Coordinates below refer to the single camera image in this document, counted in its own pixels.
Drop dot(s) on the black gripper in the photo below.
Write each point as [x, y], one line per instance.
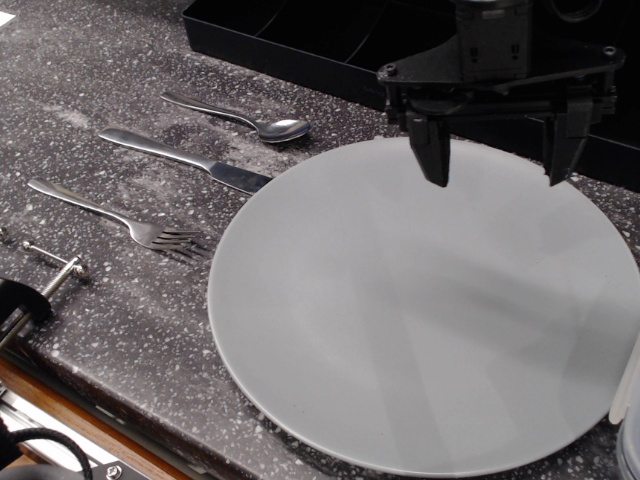
[500, 64]

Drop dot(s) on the silver metal spoon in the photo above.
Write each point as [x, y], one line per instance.
[274, 132]

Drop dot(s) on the round grey plate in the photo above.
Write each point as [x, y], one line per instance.
[422, 330]

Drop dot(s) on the black divided cutlery tray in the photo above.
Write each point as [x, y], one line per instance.
[337, 47]

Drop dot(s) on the silver table knife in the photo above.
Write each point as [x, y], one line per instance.
[237, 178]

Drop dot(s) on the clear plastic container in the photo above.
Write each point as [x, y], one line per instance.
[625, 412]

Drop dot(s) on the silver metal fork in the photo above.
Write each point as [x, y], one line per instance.
[148, 235]

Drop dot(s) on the white paper corner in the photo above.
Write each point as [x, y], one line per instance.
[5, 18]

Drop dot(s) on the metal screw clamp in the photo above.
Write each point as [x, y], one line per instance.
[22, 304]

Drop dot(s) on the aluminium rail with bracket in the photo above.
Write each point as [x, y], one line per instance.
[63, 453]

